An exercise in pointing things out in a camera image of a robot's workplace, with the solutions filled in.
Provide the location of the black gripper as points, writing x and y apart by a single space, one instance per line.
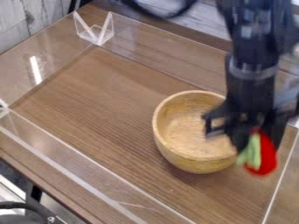
254 104

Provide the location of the red felt strawberry toy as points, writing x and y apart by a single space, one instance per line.
258 157

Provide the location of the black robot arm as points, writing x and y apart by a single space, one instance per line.
263 34

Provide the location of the light wooden bowl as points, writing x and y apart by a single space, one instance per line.
179 133

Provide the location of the clear acrylic tray enclosure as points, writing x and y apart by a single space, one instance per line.
80 87

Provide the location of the black table leg bracket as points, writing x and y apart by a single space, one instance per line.
34 195

